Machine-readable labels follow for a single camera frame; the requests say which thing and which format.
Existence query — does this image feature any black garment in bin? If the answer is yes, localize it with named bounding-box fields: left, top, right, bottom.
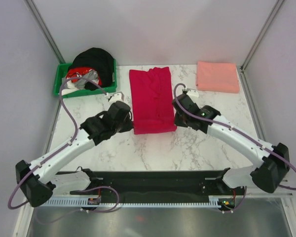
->
left=68, top=47, right=114, bottom=87

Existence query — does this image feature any red garment in bin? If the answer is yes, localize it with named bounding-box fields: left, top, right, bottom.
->
left=66, top=67, right=102, bottom=85

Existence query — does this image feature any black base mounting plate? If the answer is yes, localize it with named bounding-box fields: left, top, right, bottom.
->
left=70, top=169, right=245, bottom=203

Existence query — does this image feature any light blue cable duct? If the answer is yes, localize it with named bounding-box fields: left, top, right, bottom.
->
left=42, top=196, right=221, bottom=208

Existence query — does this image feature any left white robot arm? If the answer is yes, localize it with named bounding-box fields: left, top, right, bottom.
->
left=15, top=101, right=133, bottom=207

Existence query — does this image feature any folded salmon pink t shirt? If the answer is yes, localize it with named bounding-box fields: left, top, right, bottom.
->
left=196, top=61, right=240, bottom=94

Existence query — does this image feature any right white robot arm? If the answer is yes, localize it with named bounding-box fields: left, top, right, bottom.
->
left=172, top=93, right=290, bottom=195

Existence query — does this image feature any grey garment in bin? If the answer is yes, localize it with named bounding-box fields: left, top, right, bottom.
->
left=74, top=70, right=100, bottom=91

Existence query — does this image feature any magenta t shirt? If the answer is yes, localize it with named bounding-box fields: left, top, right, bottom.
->
left=129, top=67, right=177, bottom=135

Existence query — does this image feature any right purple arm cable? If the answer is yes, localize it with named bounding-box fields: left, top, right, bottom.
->
left=173, top=83, right=296, bottom=191

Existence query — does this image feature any green plastic bin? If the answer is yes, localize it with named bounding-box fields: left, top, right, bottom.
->
left=53, top=59, right=118, bottom=98

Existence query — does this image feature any white garment in bin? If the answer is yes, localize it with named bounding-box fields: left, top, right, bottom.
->
left=58, top=80, right=78, bottom=96

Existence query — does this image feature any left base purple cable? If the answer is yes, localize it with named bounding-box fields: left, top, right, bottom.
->
left=35, top=186, right=121, bottom=225

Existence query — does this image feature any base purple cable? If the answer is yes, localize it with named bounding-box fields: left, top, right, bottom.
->
left=219, top=187, right=247, bottom=214
left=35, top=186, right=121, bottom=225

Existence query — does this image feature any left aluminium frame post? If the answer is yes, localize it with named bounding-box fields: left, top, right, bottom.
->
left=24, top=0, right=65, bottom=64

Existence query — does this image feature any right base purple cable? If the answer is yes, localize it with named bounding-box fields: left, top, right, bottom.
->
left=219, top=187, right=247, bottom=214

